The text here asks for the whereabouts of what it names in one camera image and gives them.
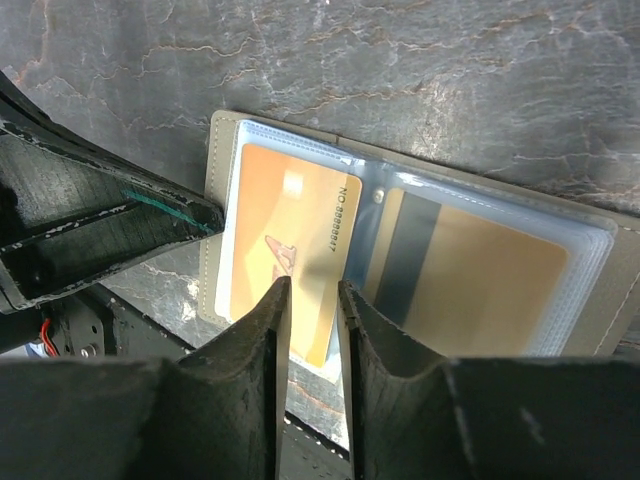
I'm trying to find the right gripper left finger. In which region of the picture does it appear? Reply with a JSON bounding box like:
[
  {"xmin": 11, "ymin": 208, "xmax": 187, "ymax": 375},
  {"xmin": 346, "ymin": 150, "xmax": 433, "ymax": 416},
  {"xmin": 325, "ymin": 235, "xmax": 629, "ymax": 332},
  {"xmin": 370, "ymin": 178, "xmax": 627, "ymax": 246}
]
[{"xmin": 1, "ymin": 277, "xmax": 291, "ymax": 479}]

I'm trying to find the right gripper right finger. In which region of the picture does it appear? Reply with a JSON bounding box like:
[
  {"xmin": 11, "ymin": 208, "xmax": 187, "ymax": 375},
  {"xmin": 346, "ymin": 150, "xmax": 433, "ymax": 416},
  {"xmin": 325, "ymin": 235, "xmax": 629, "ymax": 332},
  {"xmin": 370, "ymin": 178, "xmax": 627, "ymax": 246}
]
[{"xmin": 338, "ymin": 281, "xmax": 639, "ymax": 479}]

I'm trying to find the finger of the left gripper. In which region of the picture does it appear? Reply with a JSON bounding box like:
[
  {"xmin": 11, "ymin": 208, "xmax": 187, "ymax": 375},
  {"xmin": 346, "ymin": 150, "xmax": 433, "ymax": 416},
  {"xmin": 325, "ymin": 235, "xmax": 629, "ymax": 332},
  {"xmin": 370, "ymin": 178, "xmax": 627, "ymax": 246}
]
[{"xmin": 1, "ymin": 77, "xmax": 224, "ymax": 313}]

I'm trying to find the grey card holder wallet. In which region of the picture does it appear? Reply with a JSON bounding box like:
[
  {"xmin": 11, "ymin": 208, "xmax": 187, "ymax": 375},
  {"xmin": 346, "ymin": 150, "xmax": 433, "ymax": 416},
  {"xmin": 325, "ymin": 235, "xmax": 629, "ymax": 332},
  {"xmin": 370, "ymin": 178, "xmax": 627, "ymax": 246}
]
[{"xmin": 200, "ymin": 110, "xmax": 639, "ymax": 367}]

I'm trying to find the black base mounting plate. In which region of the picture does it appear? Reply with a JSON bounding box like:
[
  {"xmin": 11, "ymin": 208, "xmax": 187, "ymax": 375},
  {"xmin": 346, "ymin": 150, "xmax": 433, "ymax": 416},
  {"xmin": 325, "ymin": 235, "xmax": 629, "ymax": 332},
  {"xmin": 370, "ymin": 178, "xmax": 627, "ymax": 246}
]
[{"xmin": 39, "ymin": 284, "xmax": 350, "ymax": 479}]

